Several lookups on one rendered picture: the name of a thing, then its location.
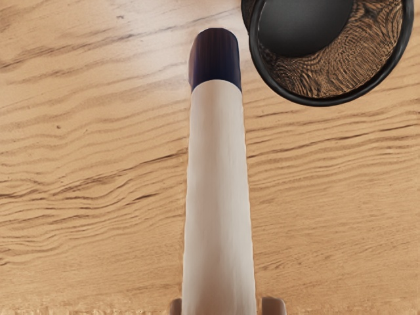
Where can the black mesh pen holder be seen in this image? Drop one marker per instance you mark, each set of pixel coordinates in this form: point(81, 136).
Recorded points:
point(328, 52)

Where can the white pen with blue cap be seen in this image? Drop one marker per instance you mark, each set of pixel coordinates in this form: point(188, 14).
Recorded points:
point(218, 183)

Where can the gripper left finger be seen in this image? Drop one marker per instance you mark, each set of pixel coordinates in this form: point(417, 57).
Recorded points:
point(176, 307)

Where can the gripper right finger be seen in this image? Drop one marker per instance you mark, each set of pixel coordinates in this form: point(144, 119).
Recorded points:
point(272, 306)

